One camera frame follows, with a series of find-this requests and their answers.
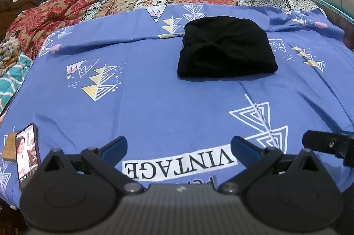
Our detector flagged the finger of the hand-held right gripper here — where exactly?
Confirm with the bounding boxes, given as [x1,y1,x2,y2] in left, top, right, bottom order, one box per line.
[302,129,354,167]

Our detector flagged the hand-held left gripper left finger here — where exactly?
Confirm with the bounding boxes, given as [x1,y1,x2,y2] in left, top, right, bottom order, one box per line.
[39,136,144,196]

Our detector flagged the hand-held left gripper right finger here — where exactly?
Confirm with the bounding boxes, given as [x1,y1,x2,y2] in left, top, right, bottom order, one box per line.
[218,136,323,195]

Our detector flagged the black pants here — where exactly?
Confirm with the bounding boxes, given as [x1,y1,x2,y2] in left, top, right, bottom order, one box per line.
[177,16,278,79]

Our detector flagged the blue printed bedsheet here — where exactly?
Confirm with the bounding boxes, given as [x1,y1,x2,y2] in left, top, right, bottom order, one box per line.
[0,3,354,210]

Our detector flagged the black smartphone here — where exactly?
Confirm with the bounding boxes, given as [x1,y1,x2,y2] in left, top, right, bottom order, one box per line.
[15,123,42,192]

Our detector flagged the brown card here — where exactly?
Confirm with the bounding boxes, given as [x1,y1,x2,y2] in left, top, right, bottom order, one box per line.
[2,133,17,161]

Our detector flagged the teal checked quilt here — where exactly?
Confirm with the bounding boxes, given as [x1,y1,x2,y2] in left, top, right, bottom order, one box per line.
[0,54,35,116]

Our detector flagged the teal rimmed container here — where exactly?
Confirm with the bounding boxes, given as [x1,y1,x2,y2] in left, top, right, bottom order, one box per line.
[312,0,354,51]

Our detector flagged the crumpled patterned cloth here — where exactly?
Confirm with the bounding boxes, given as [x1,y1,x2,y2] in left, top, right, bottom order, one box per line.
[0,32,23,76]

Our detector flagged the patchwork floral blanket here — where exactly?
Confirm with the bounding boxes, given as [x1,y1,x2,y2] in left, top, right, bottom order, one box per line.
[6,0,318,58]

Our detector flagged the dark wooden headboard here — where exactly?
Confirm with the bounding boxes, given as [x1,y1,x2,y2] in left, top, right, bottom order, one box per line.
[0,0,46,40]

